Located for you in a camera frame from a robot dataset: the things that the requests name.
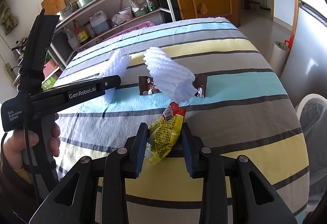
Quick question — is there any power strip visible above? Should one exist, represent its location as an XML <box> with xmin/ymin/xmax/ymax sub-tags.
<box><xmin>3</xmin><ymin>62</ymin><xmax>17</xmax><ymax>84</ymax></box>

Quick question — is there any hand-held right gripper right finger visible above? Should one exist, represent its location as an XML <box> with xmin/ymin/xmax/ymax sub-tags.
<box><xmin>180</xmin><ymin>122</ymin><xmax>298</xmax><ymax>224</ymax></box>

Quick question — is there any green and white bottle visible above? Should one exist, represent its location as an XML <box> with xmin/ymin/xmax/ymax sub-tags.
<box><xmin>144</xmin><ymin>0</ymin><xmax>157</xmax><ymax>12</ymax></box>

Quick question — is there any yellow snack packet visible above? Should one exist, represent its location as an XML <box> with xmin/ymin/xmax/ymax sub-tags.
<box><xmin>147</xmin><ymin>102</ymin><xmax>191</xmax><ymax>165</ymax></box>

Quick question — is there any steel bowl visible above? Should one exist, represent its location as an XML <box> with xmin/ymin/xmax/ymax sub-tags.
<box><xmin>56</xmin><ymin>4</ymin><xmax>78</xmax><ymax>16</ymax></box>

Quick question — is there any plastic jug with handle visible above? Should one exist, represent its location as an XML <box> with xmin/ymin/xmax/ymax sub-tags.
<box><xmin>89</xmin><ymin>10</ymin><xmax>111</xmax><ymax>35</ymax></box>

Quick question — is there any red crate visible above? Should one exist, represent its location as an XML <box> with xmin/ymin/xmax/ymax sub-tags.
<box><xmin>43</xmin><ymin>56</ymin><xmax>63</xmax><ymax>76</ymax></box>

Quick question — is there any green carton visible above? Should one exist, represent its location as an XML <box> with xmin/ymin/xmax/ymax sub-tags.
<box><xmin>41</xmin><ymin>72</ymin><xmax>60</xmax><ymax>91</ymax></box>

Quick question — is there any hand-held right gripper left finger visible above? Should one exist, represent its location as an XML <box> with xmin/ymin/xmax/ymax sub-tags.
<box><xmin>29</xmin><ymin>122</ymin><xmax>149</xmax><ymax>224</ymax></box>

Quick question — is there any white paper roll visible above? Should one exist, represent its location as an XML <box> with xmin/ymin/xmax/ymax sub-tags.
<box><xmin>270</xmin><ymin>41</ymin><xmax>290</xmax><ymax>77</ymax></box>

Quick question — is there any red plastic dustpan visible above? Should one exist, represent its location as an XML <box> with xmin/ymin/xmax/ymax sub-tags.
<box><xmin>284</xmin><ymin>35</ymin><xmax>295</xmax><ymax>49</ymax></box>

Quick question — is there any striped tablecloth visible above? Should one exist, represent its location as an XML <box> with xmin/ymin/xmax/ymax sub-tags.
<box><xmin>50</xmin><ymin>16</ymin><xmax>311</xmax><ymax>224</ymax></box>

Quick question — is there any person's left hand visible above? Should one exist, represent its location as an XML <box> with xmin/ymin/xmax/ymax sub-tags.
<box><xmin>0</xmin><ymin>114</ymin><xmax>61</xmax><ymax>172</ymax></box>

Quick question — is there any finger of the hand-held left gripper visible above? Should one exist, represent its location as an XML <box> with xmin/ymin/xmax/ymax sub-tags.
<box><xmin>96</xmin><ymin>74</ymin><xmax>122</xmax><ymax>95</ymax></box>

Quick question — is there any white lidded jar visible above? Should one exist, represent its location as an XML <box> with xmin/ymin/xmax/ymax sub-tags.
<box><xmin>119</xmin><ymin>8</ymin><xmax>133</xmax><ymax>21</ymax></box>

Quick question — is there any white trash bin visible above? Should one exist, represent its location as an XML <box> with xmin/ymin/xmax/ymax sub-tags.
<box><xmin>296</xmin><ymin>93</ymin><xmax>327</xmax><ymax>201</ymax></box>

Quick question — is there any metal stovetop kettle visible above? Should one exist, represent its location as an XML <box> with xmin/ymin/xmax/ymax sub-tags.
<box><xmin>11</xmin><ymin>37</ymin><xmax>27</xmax><ymax>59</ymax></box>

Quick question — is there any person's left forearm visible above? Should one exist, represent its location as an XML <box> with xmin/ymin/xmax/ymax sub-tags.
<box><xmin>0</xmin><ymin>163</ymin><xmax>41</xmax><ymax>224</ymax></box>

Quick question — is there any wooden cutting board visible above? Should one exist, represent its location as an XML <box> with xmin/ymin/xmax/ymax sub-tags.
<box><xmin>41</xmin><ymin>0</ymin><xmax>67</xmax><ymax>15</ymax></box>

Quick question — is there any yellow label bottle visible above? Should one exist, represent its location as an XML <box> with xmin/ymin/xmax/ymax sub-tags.
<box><xmin>73</xmin><ymin>19</ymin><xmax>89</xmax><ymax>43</ymax></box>

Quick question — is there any green bowl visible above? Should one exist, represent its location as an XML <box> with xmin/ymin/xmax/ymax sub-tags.
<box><xmin>132</xmin><ymin>8</ymin><xmax>149</xmax><ymax>17</ymax></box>

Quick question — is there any hanging cloth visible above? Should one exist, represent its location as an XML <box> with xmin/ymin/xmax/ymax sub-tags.
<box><xmin>0</xmin><ymin>0</ymin><xmax>18</xmax><ymax>35</ymax></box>

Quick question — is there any brown coffee sachet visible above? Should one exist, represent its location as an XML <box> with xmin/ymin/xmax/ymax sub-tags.
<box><xmin>138</xmin><ymin>74</ymin><xmax>207</xmax><ymax>98</ymax></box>

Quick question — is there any white foam fruit net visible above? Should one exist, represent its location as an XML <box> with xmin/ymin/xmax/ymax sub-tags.
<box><xmin>98</xmin><ymin>50</ymin><xmax>131</xmax><ymax>105</ymax></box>
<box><xmin>143</xmin><ymin>46</ymin><xmax>198</xmax><ymax>102</ymax></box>

